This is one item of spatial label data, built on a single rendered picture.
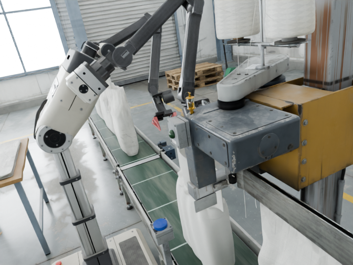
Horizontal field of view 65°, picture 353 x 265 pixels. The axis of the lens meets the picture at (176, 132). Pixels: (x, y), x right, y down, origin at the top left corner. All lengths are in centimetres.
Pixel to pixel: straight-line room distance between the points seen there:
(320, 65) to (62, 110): 104
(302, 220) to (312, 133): 29
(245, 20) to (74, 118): 82
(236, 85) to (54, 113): 81
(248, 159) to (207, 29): 898
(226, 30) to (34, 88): 758
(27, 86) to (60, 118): 708
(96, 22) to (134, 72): 169
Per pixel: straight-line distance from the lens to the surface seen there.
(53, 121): 136
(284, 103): 92
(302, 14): 90
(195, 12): 121
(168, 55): 896
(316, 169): 108
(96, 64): 113
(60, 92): 128
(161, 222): 122
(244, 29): 108
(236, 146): 71
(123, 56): 112
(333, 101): 103
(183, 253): 174
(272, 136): 77
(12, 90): 844
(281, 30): 89
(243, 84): 91
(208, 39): 965
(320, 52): 109
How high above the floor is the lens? 163
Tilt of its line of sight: 22 degrees down
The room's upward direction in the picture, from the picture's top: 9 degrees counter-clockwise
